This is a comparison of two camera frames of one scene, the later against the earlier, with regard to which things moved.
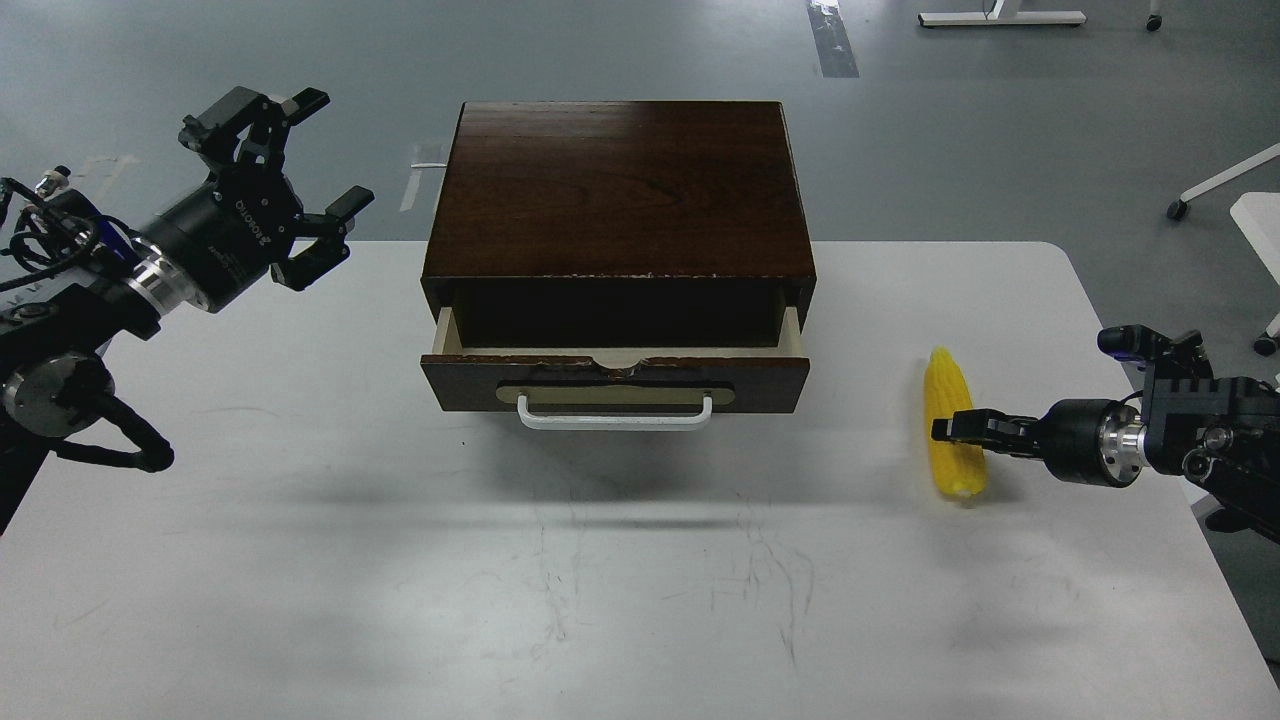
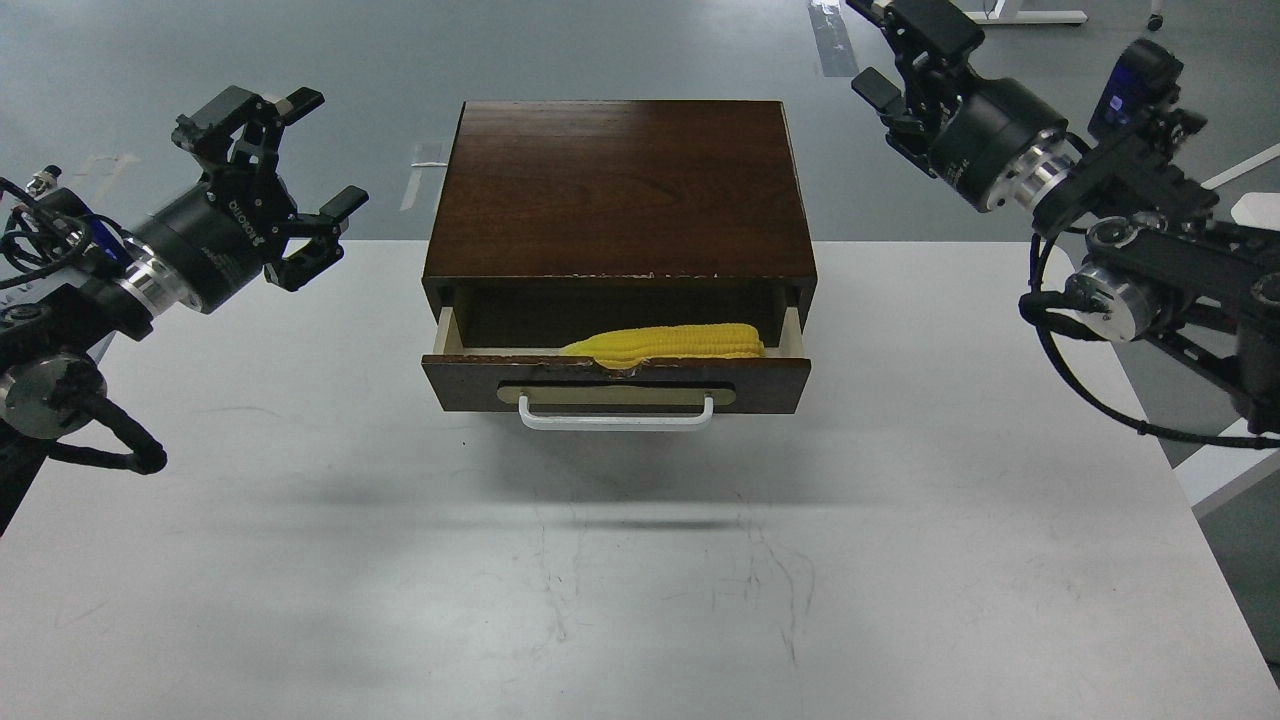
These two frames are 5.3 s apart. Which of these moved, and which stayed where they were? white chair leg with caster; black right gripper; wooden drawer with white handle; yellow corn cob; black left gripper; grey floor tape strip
Moved: black right gripper; yellow corn cob
Stayed: wooden drawer with white handle; grey floor tape strip; white chair leg with caster; black left gripper
